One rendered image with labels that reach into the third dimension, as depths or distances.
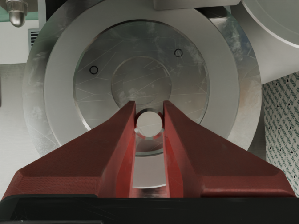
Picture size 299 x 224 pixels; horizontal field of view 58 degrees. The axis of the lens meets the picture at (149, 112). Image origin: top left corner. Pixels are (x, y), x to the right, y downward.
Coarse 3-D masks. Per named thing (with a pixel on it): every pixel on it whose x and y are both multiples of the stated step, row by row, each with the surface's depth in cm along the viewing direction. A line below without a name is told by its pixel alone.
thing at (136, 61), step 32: (128, 32) 15; (160, 32) 15; (96, 64) 15; (128, 64) 15; (160, 64) 15; (192, 64) 15; (96, 96) 14; (128, 96) 14; (160, 96) 15; (192, 96) 15
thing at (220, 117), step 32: (128, 0) 16; (64, 32) 16; (96, 32) 16; (192, 32) 16; (64, 64) 16; (224, 64) 16; (64, 96) 16; (224, 96) 16; (64, 128) 16; (224, 128) 16; (160, 160) 15
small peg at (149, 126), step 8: (144, 112) 12; (152, 112) 12; (160, 112) 12; (136, 120) 12; (144, 120) 12; (152, 120) 12; (160, 120) 12; (136, 128) 12; (144, 128) 12; (152, 128) 12; (160, 128) 12; (144, 136) 12; (152, 136) 12
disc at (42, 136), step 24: (72, 0) 17; (96, 0) 17; (48, 24) 17; (216, 24) 17; (48, 48) 17; (240, 48) 17; (24, 72) 17; (240, 72) 17; (24, 96) 16; (240, 96) 17; (240, 120) 16; (48, 144) 16; (240, 144) 16; (144, 192) 16
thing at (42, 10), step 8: (40, 0) 17; (48, 0) 18; (56, 0) 20; (64, 0) 22; (40, 8) 17; (48, 8) 18; (56, 8) 19; (40, 16) 17; (48, 16) 18; (40, 24) 17
